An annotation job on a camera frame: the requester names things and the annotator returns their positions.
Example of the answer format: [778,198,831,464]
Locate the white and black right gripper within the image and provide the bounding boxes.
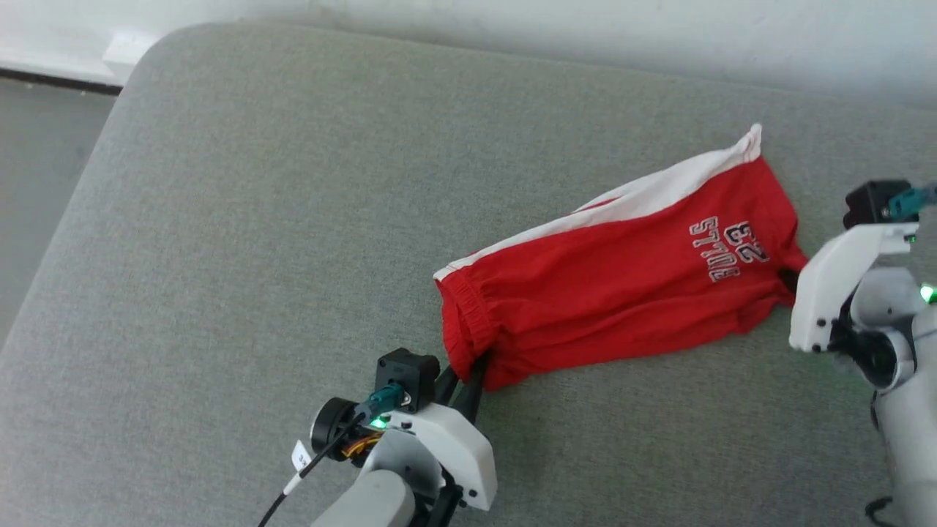
[777,223,920,354]

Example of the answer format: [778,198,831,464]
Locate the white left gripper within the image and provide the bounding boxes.
[357,351,499,512]

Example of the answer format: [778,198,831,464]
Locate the red and white basketball shorts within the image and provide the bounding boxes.
[433,123,810,392]

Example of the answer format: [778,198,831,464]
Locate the grey fabric sofa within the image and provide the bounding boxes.
[0,20,937,527]

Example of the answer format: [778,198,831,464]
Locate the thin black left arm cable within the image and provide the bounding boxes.
[256,411,367,527]

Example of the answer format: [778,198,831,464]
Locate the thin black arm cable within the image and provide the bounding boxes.
[256,411,367,527]
[865,496,898,527]

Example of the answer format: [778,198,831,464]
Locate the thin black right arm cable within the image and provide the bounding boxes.
[865,496,898,527]

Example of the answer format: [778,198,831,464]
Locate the white wall trunking box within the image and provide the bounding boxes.
[102,29,160,86]

